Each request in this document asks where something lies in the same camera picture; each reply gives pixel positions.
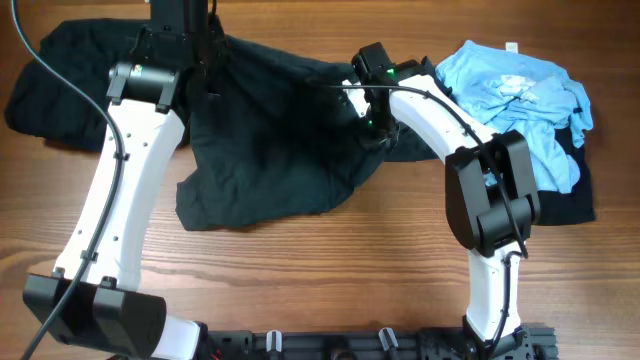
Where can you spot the dark green t-shirt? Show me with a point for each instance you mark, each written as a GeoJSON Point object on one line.
{"type": "Point", "coordinates": [273, 138]}

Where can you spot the black folded garment left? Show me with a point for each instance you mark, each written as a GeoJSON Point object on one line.
{"type": "Point", "coordinates": [83, 52]}

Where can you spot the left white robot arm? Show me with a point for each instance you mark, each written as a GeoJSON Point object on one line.
{"type": "Point", "coordinates": [92, 299]}

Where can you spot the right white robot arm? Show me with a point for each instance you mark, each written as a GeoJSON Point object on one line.
{"type": "Point", "coordinates": [491, 198]}

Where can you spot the light blue t-shirt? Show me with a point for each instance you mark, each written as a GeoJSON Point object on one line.
{"type": "Point", "coordinates": [510, 91]}

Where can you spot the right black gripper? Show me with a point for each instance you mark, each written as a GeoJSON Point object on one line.
{"type": "Point", "coordinates": [370, 142]}

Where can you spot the black garment under blue shirt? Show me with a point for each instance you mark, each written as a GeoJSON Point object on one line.
{"type": "Point", "coordinates": [576, 207]}

